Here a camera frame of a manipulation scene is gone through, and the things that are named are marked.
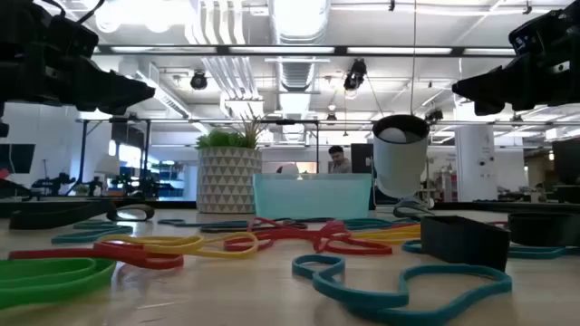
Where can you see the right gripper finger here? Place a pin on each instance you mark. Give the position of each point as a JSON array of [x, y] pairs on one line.
[[498, 86], [487, 108]]

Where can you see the teal rubber band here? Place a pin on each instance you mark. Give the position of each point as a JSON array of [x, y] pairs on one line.
[[367, 223], [362, 299], [90, 225], [63, 239], [534, 252]]

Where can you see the yellow rubber band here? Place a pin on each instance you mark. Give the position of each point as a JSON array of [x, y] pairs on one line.
[[181, 248], [389, 234]]

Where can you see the black background robot arm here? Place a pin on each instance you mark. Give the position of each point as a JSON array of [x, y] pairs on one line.
[[54, 183]]

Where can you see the green rubber band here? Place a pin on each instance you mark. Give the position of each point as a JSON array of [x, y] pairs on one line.
[[106, 270]]

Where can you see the teal translucent plastic bin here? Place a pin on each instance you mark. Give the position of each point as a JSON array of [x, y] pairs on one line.
[[312, 197]]

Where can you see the white pillar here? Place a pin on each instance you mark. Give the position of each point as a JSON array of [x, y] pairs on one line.
[[476, 158]]

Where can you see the black ceiling spotlight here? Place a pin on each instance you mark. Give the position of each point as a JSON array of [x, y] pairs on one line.
[[355, 74], [198, 80]]

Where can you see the black monitor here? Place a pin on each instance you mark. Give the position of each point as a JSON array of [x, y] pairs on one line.
[[18, 158], [361, 158], [566, 158]]

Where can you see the succulent in triangle-pattern pot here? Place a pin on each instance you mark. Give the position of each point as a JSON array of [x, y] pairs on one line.
[[226, 181]]

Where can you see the person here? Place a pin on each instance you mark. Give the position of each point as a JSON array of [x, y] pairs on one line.
[[340, 165]]

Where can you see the white dome security camera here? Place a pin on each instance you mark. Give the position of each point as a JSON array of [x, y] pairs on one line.
[[399, 163]]

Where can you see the black overhead frame beam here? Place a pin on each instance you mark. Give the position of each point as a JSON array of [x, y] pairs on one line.
[[217, 50]]

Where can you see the silver ventilation duct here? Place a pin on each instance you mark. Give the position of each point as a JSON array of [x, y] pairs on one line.
[[299, 18]]

